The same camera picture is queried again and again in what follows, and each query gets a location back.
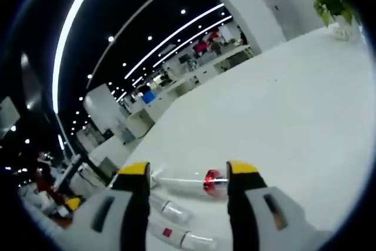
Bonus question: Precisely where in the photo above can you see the small white pillar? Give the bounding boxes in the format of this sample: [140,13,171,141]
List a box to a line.
[83,83,130,149]

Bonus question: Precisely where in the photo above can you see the blue box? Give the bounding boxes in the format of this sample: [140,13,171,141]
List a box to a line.
[142,91,157,105]

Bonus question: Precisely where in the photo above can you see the white skincare tube clear cap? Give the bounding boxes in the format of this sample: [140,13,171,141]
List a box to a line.
[148,193,195,226]

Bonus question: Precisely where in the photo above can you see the white skincare tube red square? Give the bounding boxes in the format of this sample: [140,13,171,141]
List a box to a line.
[147,220,216,249]

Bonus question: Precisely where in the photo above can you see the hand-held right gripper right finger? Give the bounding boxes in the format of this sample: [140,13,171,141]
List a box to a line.
[225,159,334,251]

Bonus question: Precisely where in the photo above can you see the curved ceiling light strip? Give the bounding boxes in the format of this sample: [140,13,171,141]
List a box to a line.
[52,0,107,114]

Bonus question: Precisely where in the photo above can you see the white skincare bottle red ring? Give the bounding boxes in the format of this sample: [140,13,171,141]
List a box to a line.
[150,169,230,198]

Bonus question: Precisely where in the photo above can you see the large white pillar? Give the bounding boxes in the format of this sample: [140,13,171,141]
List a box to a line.
[206,0,288,55]

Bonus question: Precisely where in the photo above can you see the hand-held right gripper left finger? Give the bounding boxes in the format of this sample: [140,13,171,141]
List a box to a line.
[66,161,152,251]

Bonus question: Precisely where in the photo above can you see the white plant pot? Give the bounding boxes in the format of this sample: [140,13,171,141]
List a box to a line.
[333,15,364,41]

